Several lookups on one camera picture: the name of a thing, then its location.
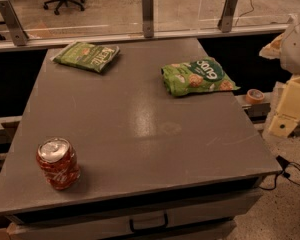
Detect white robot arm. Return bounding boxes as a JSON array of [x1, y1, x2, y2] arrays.
[[259, 13, 300, 137]]

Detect green jalapeno chip bag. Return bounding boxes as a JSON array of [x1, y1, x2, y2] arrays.
[[51, 42, 120, 73]]

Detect left metal glass bracket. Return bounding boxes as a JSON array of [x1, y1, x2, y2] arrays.
[[0, 0, 29, 46]]

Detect black drawer handle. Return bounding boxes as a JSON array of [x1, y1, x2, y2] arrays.
[[129, 212, 169, 234]]

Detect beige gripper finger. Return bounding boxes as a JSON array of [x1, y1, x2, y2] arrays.
[[269, 75, 300, 137], [259, 34, 283, 59]]

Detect orange tape roll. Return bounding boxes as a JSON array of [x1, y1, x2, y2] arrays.
[[246, 89, 265, 104]]

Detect red soda can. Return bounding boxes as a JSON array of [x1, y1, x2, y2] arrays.
[[36, 138, 81, 190]]

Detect grey table drawer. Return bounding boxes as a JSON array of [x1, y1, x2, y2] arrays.
[[7, 188, 262, 240]]

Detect black floor cable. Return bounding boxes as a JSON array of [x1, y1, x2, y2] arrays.
[[258, 155, 300, 192]]

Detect green rice chip bag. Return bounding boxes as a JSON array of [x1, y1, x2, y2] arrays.
[[161, 57, 239, 97]]

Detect middle metal glass bracket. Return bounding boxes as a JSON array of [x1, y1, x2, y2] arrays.
[[142, 0, 154, 38]]

